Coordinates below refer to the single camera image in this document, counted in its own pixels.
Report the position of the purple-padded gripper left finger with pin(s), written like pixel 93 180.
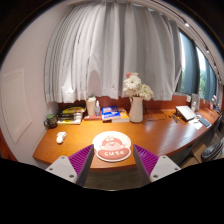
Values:
pixel 74 168

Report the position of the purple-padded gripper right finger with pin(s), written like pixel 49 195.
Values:
pixel 151 167

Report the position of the white computer mouse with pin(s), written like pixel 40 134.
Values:
pixel 60 137

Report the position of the round cartoon mouse pad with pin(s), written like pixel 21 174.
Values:
pixel 112 146

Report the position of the stack of books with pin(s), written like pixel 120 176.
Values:
pixel 70 116

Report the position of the dark green mug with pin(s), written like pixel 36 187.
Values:
pixel 51 121

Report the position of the yellow book under blue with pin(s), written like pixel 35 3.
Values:
pixel 124 117

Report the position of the black office chair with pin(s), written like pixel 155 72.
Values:
pixel 213 151

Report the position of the white flower vase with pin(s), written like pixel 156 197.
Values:
pixel 136 110

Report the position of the clear sanitizer bottle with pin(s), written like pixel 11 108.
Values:
pixel 97 108

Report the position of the white laptop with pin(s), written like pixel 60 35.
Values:
pixel 185 112

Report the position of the dark tablet on desk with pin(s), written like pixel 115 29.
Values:
pixel 205 122

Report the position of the white and pink flowers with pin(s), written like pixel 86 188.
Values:
pixel 133 87

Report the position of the dark grey curtain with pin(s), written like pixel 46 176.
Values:
pixel 189 79

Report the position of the white sheer curtain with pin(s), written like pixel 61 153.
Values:
pixel 96 44

